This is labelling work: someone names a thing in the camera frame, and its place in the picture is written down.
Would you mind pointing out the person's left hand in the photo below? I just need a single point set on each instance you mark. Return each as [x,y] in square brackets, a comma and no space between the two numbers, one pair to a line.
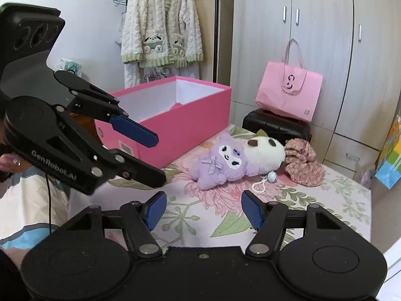
[9,164]

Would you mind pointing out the white and blue cloth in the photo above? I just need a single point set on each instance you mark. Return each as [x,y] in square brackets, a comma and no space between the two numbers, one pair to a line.
[25,200]

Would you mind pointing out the pink cardboard box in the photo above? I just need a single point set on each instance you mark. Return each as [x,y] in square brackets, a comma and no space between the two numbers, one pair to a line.
[188,122]

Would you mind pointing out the small clear plastic bag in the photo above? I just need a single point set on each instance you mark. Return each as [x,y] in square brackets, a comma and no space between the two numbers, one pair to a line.
[368,174]

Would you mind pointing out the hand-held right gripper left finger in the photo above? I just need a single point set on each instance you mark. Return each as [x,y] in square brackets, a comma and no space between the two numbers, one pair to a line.
[156,208]

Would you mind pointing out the pink floral cloth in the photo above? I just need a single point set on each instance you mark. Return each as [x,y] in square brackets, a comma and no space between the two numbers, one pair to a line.
[304,166]

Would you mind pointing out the colourful gift bag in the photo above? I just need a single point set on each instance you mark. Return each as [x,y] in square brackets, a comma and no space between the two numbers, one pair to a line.
[391,163]

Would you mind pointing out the pink tote bag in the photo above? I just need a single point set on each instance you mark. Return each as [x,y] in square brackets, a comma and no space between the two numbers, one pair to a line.
[288,97]

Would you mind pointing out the panda plush toy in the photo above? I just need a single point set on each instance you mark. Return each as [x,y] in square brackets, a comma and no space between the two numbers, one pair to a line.
[266,153]

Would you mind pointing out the white fluffy cardigan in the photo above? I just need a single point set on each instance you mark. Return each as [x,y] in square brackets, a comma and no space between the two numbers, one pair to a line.
[163,22]

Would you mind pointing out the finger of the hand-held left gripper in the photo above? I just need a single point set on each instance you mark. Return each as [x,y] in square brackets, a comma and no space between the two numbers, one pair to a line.
[147,175]
[134,130]

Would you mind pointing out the white green plastic bag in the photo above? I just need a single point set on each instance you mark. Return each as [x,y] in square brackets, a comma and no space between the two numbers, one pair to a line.
[69,65]

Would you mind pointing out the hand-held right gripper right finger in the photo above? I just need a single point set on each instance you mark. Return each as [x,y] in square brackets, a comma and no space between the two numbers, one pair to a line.
[252,208]

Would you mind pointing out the white pajama pants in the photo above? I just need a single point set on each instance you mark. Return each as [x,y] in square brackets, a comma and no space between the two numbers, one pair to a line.
[131,75]

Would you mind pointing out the grey wooden wardrobe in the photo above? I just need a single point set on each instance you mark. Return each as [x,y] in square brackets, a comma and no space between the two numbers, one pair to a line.
[329,53]

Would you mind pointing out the black suitcase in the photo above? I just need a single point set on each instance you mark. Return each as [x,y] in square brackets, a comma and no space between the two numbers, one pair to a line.
[269,125]

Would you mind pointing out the purple plush toy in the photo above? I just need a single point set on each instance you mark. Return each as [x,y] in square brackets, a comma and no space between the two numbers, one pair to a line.
[216,169]

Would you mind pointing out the black clothes rack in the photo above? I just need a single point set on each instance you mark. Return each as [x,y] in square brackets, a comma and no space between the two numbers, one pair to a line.
[217,37]

